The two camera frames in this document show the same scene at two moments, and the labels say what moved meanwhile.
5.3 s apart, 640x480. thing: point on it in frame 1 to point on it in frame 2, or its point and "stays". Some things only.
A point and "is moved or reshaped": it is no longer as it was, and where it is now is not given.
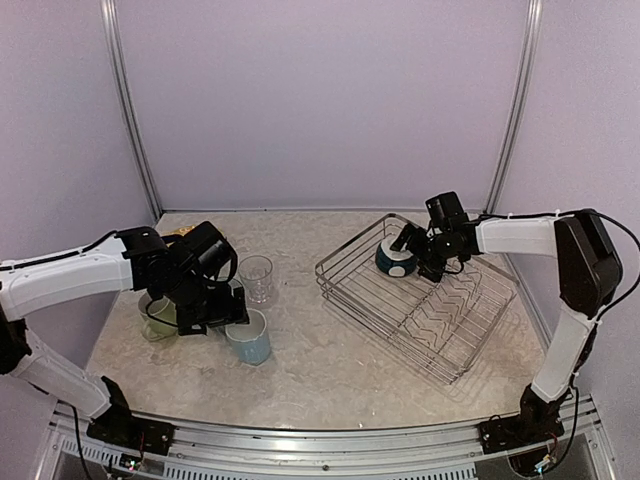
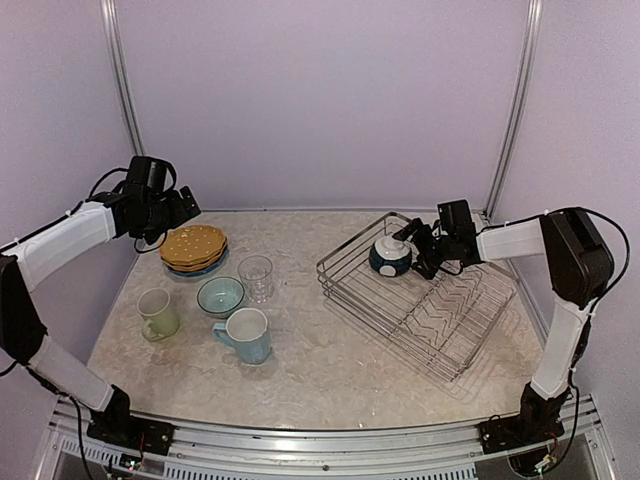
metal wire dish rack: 436,326 stays
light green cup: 158,317 stays
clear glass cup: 255,272 stays
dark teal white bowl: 395,263 is moved or reshaped
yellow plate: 182,231 is moved or reshaped
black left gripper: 223,313 to 181,213
